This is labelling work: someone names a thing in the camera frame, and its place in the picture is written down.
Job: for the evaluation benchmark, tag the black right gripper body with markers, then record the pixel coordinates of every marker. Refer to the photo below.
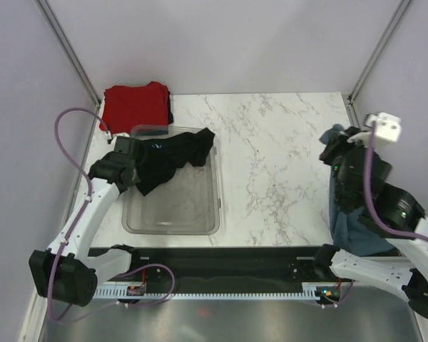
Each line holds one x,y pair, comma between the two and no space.
332,154

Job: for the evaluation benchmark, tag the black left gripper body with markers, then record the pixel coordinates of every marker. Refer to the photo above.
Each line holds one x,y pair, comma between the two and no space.
135,177

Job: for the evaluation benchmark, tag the black t-shirt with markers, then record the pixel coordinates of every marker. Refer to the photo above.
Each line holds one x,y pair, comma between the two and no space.
169,109
160,158

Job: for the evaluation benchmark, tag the blue-grey t-shirt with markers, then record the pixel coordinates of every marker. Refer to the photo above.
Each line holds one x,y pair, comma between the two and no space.
345,229

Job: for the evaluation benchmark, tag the clear plastic bin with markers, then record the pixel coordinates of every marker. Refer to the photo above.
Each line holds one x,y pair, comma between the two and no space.
188,204

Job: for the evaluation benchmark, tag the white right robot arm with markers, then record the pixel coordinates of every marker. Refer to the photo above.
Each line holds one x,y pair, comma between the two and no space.
379,231

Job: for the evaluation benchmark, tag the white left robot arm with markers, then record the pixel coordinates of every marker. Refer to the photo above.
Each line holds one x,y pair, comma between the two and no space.
65,271

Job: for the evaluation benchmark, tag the folded black t-shirt under red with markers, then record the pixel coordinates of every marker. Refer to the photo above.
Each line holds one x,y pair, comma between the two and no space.
169,109

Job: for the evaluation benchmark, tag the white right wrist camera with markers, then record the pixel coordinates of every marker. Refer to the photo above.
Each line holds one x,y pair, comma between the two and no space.
387,128

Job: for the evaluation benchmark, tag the white slotted cable duct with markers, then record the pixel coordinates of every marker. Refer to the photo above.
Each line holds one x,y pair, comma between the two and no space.
131,291

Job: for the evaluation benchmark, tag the aluminium corner frame post right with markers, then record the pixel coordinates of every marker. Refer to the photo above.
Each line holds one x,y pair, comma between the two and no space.
385,38

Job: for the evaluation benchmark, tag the aluminium corner frame post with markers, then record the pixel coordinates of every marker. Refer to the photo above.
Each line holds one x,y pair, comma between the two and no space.
385,38
58,31

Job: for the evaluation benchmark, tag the aluminium corner frame post left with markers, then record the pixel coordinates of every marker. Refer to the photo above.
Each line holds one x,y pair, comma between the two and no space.
58,31

